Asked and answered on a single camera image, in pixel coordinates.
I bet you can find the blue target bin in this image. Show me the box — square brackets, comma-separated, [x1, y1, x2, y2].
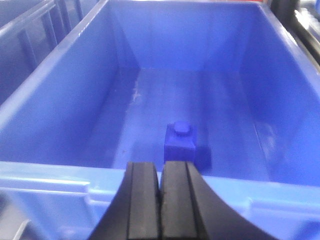
[0, 0, 320, 240]

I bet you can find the blue neighbour bin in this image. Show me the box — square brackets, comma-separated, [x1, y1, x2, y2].
[0, 0, 98, 103]

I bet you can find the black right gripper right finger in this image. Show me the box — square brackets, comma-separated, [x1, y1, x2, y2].
[161, 161, 274, 240]

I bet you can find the blue block part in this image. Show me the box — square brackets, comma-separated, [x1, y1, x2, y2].
[164, 120, 197, 163]

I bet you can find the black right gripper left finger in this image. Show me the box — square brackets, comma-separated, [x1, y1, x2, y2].
[88, 162, 160, 240]

